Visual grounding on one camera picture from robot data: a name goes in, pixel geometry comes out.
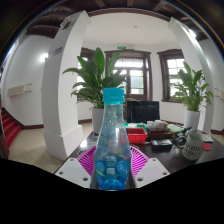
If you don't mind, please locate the clear blue water bottle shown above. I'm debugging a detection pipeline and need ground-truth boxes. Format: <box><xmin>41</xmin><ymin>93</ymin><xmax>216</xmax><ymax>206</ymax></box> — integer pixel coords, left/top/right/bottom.
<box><xmin>93</xmin><ymin>87</ymin><xmax>133</xmax><ymax>191</ymax></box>

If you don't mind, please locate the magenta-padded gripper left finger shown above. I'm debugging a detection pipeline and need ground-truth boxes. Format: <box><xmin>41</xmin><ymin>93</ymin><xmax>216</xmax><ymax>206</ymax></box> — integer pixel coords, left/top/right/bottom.
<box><xmin>54</xmin><ymin>145</ymin><xmax>98</xmax><ymax>190</ymax></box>

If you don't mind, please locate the brown glazed double door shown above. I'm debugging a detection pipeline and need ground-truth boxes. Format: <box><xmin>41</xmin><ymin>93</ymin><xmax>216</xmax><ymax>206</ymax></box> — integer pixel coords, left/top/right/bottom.
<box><xmin>104</xmin><ymin>49</ymin><xmax>153</xmax><ymax>102</ymax></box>

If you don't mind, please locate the white mug with grey pattern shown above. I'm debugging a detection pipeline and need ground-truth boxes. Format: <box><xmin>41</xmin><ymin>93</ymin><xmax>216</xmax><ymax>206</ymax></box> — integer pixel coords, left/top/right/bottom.
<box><xmin>181</xmin><ymin>132</ymin><xmax>206</xmax><ymax>162</ymax></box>

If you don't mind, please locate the broad-leaf plant in white pot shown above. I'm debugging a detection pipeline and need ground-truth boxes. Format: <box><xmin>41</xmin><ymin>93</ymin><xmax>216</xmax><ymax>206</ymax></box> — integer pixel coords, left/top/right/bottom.
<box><xmin>62</xmin><ymin>47</ymin><xmax>128</xmax><ymax>135</ymax></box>

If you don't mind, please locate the slender-leaf plant in white pot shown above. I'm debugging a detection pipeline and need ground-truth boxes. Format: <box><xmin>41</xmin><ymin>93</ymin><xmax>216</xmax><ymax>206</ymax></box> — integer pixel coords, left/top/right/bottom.
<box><xmin>169</xmin><ymin>61</ymin><xmax>215</xmax><ymax>131</ymax></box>

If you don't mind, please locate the black computer monitor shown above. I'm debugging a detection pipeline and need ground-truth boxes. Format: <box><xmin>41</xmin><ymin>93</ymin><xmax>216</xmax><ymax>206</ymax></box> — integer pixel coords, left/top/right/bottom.
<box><xmin>126</xmin><ymin>100</ymin><xmax>161</xmax><ymax>125</ymax></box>

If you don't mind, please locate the brown box with white items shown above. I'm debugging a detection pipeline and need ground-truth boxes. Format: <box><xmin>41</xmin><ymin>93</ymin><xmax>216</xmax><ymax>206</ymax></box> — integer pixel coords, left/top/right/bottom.
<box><xmin>146</xmin><ymin>119</ymin><xmax>173</xmax><ymax>140</ymax></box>

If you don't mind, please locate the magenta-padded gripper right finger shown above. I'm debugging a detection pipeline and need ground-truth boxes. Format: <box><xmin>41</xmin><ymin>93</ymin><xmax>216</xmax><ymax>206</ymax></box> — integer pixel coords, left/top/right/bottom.
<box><xmin>128</xmin><ymin>145</ymin><xmax>170</xmax><ymax>190</ymax></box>

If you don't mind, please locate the flat black device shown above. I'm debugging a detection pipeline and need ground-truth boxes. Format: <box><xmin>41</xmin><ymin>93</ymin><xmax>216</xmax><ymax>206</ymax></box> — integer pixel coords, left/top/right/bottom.
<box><xmin>150</xmin><ymin>138</ymin><xmax>174</xmax><ymax>150</ymax></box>

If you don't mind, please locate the red plastic box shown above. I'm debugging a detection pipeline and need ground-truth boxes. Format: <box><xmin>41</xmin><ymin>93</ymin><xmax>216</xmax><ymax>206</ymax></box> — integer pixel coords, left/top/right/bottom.
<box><xmin>125</xmin><ymin>127</ymin><xmax>148</xmax><ymax>145</ymax></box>

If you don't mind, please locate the brown framed window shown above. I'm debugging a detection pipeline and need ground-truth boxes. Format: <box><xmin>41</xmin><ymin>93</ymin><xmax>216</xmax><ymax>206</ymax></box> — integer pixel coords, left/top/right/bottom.
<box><xmin>156</xmin><ymin>48</ymin><xmax>188</xmax><ymax>103</ymax></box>
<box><xmin>77</xmin><ymin>47</ymin><xmax>98</xmax><ymax>103</ymax></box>

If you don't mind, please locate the red carpeted staircase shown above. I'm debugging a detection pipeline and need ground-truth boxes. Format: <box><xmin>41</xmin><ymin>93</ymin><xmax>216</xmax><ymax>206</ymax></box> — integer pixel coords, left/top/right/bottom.
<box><xmin>0</xmin><ymin>106</ymin><xmax>22</xmax><ymax>148</ymax></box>

